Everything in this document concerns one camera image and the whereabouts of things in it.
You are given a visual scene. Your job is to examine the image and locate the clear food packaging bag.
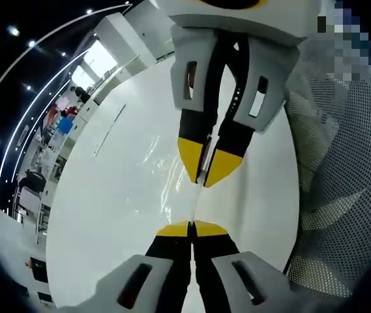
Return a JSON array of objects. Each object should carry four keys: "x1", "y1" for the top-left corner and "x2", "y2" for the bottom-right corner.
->
[
  {"x1": 139, "y1": 136, "x2": 192, "y2": 226},
  {"x1": 190, "y1": 133, "x2": 214, "y2": 226}
]

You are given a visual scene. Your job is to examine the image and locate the blue storage bin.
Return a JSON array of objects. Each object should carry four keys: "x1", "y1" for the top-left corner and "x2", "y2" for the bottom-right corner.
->
[{"x1": 57, "y1": 117, "x2": 73, "y2": 136}]

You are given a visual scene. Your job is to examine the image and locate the black backpack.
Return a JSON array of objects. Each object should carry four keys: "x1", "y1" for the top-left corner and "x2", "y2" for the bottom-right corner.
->
[{"x1": 18, "y1": 168, "x2": 47, "y2": 194}]

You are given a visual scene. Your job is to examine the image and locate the grey mesh chair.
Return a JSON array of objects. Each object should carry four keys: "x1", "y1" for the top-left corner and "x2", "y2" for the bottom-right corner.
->
[{"x1": 282, "y1": 42, "x2": 371, "y2": 298}]

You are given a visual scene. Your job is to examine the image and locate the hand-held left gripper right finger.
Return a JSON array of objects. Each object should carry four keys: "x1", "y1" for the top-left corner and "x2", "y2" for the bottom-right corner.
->
[{"x1": 193, "y1": 220, "x2": 300, "y2": 313}]

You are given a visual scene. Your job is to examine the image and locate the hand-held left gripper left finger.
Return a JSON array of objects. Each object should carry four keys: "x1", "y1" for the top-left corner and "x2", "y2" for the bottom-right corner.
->
[{"x1": 90, "y1": 220, "x2": 192, "y2": 313}]

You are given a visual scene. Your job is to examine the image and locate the flat white strip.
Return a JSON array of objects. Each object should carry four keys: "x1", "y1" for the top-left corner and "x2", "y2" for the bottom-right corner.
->
[{"x1": 95, "y1": 103, "x2": 128, "y2": 158}]

